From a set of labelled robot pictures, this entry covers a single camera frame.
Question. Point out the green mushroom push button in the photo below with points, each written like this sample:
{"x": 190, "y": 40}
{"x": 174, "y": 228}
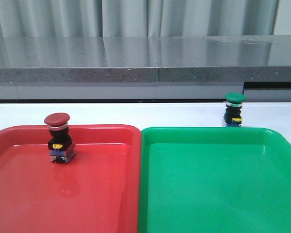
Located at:
{"x": 232, "y": 116}

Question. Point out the red mushroom push button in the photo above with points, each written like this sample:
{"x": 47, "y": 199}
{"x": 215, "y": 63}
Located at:
{"x": 61, "y": 147}

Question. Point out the green plastic tray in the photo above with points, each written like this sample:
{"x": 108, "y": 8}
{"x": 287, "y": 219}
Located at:
{"x": 214, "y": 180}

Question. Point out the red plastic tray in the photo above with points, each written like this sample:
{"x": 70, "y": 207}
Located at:
{"x": 96, "y": 192}

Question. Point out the grey stone counter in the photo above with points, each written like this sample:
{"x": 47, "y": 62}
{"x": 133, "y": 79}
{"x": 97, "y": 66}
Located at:
{"x": 119, "y": 69}

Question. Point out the grey curtain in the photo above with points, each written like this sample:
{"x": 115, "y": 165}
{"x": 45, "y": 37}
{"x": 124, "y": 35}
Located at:
{"x": 136, "y": 18}

